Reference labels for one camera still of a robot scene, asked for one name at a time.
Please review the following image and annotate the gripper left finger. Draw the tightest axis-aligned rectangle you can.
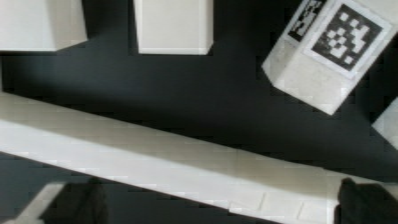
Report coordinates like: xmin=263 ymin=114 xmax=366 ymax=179
xmin=11 ymin=178 xmax=112 ymax=224

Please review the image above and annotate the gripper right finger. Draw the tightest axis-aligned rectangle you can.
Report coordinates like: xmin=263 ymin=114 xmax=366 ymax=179
xmin=334 ymin=178 xmax=398 ymax=224

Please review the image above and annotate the white chair back frame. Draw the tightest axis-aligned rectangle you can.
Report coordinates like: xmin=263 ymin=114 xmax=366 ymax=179
xmin=0 ymin=0 xmax=214 ymax=55

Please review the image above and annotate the white marker cube front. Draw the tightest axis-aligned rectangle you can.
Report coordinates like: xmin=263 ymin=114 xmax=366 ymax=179
xmin=373 ymin=98 xmax=398 ymax=150

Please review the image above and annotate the white marker cube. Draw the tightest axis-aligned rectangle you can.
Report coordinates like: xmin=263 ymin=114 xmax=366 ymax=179
xmin=263 ymin=0 xmax=398 ymax=113
xmin=373 ymin=98 xmax=398 ymax=150

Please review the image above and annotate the white marker cube rear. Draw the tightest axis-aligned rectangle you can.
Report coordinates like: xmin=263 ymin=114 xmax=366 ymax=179
xmin=263 ymin=0 xmax=398 ymax=113

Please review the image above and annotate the white front wall rail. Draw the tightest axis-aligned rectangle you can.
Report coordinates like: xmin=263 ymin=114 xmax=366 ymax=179
xmin=0 ymin=91 xmax=398 ymax=224

